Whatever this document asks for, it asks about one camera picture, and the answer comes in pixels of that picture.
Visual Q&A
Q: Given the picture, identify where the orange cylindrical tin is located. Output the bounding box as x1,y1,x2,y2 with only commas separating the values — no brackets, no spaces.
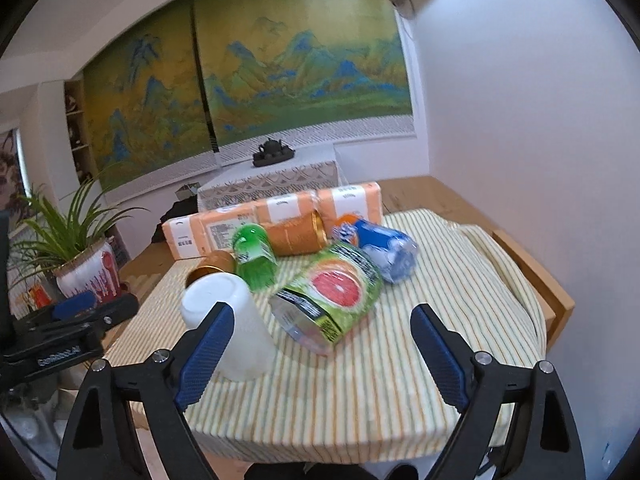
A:
264,211,329,257

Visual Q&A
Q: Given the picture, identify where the patterned white cabinet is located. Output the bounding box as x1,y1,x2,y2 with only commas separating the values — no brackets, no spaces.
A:
197,159,342,214

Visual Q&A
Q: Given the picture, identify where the white cup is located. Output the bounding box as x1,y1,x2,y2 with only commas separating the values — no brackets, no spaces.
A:
181,276,277,382

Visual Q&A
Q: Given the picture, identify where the wooden wall shelf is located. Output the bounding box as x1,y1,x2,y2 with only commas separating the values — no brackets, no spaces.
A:
63,77,97,183

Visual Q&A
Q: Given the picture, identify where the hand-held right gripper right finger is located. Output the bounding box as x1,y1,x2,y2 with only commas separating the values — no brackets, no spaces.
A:
410,302,587,480

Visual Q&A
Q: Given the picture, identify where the striped cloth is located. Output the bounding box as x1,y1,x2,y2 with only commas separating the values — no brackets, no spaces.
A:
101,208,549,449

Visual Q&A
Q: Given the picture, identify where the orange tissue pack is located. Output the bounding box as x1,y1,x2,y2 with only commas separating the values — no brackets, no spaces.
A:
161,181,384,262

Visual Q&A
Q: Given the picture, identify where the red packet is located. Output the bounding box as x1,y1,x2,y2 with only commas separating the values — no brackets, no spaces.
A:
27,284,55,312

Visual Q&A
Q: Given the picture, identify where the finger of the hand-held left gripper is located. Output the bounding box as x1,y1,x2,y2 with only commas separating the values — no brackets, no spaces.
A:
14,293,140,343
50,289,101,321

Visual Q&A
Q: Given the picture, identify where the framed wall picture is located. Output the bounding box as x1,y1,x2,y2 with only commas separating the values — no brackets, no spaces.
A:
0,129,32,233

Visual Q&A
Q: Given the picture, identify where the green grapefruit drink bottle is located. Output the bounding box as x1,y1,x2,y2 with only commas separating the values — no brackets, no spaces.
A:
268,242,384,350

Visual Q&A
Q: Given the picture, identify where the potted green plant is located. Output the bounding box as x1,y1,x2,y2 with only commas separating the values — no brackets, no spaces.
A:
9,167,151,307

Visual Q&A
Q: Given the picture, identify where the dark teapot set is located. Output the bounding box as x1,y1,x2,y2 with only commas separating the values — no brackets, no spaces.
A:
250,136,297,169

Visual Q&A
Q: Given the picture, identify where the small gold can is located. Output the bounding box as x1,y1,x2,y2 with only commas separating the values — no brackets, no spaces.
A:
185,250,237,289

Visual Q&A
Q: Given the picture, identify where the green plastic bottle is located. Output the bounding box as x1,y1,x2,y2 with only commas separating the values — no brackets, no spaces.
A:
232,223,278,294

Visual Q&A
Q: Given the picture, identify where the blue plastic bottle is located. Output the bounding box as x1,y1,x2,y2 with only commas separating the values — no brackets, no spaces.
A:
357,219,419,284

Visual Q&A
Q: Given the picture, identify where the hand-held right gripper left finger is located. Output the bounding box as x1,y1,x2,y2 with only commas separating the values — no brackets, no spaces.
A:
57,302,236,480

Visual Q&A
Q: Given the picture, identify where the landscape wall painting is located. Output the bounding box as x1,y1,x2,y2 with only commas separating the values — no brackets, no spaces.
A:
81,0,417,192

